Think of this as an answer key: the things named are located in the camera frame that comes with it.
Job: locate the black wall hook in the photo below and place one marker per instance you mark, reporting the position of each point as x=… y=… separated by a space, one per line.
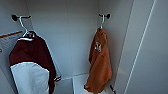
x=106 y=15
x=16 y=17

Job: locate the maroon white jacket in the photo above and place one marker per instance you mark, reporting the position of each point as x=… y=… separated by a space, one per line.
x=33 y=63

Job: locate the orange garment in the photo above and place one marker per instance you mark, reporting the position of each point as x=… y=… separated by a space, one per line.
x=100 y=63

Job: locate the small black fitting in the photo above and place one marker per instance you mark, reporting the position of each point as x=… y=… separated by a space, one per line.
x=112 y=88

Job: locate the white hanger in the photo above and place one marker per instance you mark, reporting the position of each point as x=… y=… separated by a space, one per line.
x=24 y=31
x=102 y=22

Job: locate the white wardrobe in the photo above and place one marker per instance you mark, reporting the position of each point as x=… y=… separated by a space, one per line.
x=73 y=40

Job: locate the thin orange strip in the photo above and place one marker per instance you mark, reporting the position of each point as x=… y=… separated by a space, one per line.
x=11 y=34

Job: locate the white shelf box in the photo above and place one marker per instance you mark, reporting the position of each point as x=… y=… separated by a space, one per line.
x=78 y=85

